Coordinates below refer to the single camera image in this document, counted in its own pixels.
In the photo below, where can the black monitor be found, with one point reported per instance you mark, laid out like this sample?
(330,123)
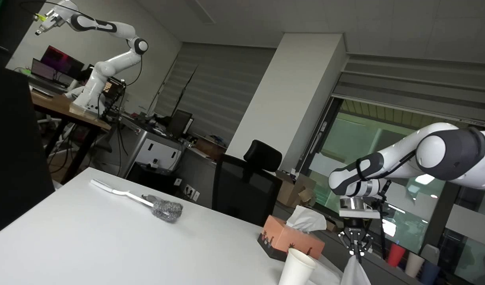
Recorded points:
(180,123)

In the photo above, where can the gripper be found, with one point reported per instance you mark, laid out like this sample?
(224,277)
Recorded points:
(355,226)

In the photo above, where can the orange tissue box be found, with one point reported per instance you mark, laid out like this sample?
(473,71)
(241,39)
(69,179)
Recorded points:
(284,237)

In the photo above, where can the stack of cardboard boxes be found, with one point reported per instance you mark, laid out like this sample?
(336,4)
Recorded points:
(292,190)

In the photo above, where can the wall socket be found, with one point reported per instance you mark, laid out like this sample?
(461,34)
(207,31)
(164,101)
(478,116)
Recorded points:
(191,192)

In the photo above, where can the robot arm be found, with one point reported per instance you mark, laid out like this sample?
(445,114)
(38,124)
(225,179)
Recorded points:
(448,152)

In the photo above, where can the window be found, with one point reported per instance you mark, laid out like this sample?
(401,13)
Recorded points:
(357,142)

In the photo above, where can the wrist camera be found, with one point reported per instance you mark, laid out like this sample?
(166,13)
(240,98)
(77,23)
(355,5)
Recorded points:
(359,214)

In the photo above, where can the red cup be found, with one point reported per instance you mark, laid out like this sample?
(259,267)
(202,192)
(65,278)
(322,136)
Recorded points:
(395,255)

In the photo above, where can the blue cup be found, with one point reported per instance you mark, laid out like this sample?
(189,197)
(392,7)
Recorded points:
(429,272)

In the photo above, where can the white tissue sheet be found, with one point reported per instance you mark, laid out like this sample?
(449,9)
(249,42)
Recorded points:
(355,273)

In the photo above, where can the wooden table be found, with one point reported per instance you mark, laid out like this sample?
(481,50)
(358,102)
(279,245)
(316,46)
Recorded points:
(58,107)

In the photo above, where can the black office chair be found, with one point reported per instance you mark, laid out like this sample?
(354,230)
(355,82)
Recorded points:
(242,186)

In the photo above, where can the row of monitors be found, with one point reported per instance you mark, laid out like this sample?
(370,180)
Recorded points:
(56,65)

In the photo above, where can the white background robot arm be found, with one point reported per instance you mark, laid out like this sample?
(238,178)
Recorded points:
(108,63)

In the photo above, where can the silver cabinet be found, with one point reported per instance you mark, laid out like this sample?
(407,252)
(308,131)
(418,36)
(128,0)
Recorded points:
(147,148)

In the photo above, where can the stand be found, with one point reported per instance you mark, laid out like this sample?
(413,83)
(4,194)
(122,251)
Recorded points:
(184,91)

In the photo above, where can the black partition panel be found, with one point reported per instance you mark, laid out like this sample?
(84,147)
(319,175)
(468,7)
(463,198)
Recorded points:
(13,150)

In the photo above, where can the white paper cup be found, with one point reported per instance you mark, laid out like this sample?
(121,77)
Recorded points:
(296,269)

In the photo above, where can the white tissue in box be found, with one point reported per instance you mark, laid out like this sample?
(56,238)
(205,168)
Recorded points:
(305,219)

